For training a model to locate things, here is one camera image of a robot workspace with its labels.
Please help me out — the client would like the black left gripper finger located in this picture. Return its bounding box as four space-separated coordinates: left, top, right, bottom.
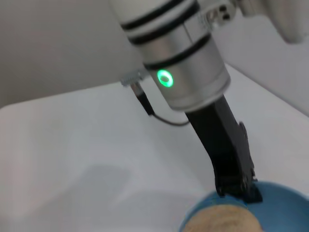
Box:
215 179 245 198
237 121 264 204

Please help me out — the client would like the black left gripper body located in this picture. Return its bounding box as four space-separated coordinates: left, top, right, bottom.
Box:
185 95 245 188

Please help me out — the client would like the beige egg yolk pastry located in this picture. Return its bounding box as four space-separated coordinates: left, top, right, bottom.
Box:
184 205 263 232

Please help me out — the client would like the blue bowl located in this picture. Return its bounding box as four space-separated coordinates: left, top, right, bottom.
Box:
178 181 309 232

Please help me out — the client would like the left arm cable with plug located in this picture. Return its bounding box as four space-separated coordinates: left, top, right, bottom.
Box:
120 69 191 126

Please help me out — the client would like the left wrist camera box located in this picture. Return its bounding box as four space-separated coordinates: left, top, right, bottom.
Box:
197 0 309 45

